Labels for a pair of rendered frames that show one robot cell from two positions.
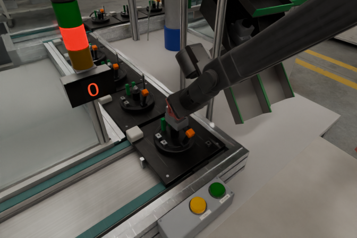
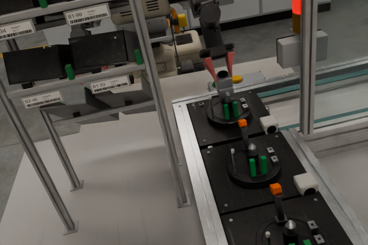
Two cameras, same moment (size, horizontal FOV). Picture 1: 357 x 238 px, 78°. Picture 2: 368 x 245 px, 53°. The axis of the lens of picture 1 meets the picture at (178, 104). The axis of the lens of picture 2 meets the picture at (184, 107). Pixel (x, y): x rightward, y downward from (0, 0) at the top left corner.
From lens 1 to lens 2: 145 cm
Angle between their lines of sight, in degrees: 102
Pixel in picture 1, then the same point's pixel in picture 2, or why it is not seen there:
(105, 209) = not seen: hidden behind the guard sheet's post
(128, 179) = (283, 114)
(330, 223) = not seen: hidden behind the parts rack
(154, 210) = (267, 83)
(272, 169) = (153, 118)
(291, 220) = (176, 94)
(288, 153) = (126, 125)
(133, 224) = (283, 79)
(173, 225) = (257, 75)
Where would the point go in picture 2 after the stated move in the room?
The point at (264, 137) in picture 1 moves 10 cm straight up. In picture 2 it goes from (126, 141) to (119, 119)
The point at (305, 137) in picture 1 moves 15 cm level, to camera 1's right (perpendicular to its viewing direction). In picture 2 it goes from (92, 133) to (64, 127)
